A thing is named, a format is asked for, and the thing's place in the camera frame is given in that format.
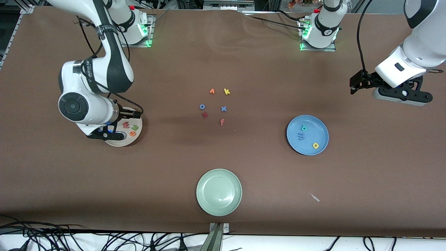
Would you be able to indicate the aluminium profile bracket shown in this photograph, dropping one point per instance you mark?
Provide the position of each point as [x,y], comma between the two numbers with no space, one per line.
[216,240]

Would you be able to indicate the grey metal box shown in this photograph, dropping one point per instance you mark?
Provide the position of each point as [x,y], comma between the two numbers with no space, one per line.
[228,5]

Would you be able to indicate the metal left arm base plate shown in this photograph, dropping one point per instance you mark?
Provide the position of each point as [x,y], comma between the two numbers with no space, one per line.
[315,50]

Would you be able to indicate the blue plate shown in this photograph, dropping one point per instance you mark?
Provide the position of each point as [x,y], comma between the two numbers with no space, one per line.
[317,134]

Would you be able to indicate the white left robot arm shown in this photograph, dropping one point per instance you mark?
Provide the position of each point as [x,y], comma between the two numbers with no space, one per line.
[428,42]

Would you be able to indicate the brown table cover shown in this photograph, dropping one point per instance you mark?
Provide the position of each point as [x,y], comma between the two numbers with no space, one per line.
[69,174]

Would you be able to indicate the beige plate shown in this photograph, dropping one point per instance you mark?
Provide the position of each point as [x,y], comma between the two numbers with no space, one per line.
[132,141]

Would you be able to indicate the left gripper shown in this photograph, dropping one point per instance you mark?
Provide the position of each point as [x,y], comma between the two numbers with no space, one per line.
[368,80]

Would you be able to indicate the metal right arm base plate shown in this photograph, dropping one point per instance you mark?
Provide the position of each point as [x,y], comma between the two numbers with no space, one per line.
[148,40]

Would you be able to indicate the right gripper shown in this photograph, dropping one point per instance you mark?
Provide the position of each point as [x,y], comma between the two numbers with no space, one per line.
[126,112]

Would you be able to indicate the pale green plate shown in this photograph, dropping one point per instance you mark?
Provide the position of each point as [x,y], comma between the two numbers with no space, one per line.
[219,191]

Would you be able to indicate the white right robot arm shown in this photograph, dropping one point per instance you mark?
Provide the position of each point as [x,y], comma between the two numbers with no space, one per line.
[69,73]

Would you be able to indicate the red foam letter w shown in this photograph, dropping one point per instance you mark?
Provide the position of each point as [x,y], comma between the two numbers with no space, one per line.
[126,125]

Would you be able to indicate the blue foam letter m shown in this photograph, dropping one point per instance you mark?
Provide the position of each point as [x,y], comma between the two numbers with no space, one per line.
[301,136]

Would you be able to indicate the aluminium side rail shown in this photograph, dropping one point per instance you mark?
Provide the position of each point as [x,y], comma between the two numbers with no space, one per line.
[8,42]

